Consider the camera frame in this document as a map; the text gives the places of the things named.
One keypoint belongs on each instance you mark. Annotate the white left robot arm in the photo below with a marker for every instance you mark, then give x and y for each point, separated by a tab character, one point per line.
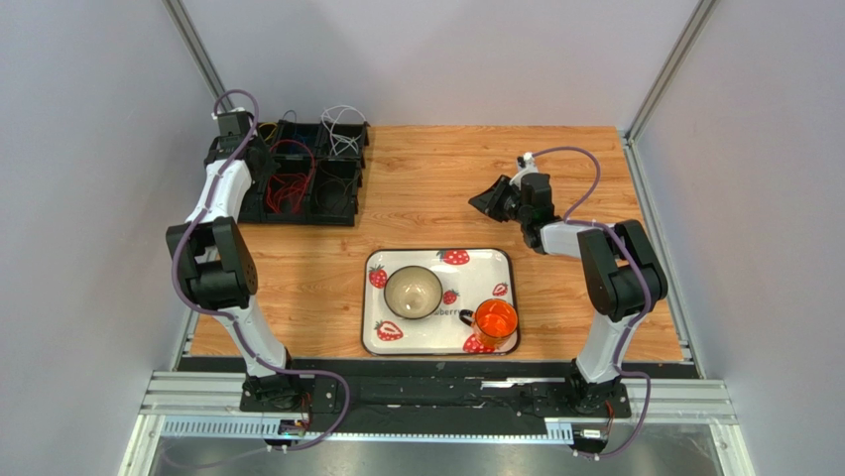
212	269

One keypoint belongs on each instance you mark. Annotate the beige ceramic bowl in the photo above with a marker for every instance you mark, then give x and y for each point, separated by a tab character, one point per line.
413	292

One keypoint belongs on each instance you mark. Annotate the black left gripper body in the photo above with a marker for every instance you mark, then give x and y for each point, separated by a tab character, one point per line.
265	164

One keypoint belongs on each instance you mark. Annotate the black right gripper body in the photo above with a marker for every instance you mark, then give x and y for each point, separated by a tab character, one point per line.
509	200

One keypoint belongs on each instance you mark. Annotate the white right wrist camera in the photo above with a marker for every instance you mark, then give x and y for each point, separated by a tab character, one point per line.
526	165

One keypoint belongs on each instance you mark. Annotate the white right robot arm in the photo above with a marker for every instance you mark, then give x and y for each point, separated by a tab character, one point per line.
623	276

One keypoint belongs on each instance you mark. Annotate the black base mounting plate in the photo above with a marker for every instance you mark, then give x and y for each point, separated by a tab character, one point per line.
428	396

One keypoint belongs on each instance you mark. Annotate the black compartment storage bin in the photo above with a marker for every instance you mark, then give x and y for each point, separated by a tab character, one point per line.
315	174

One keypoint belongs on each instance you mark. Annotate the strawberry print white tray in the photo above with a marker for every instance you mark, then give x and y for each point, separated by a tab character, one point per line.
468	277

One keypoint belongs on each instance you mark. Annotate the aluminium frame rail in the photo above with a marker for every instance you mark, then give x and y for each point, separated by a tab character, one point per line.
200	404

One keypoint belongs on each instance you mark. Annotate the orange translucent mug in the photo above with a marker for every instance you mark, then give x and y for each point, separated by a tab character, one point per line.
492	324

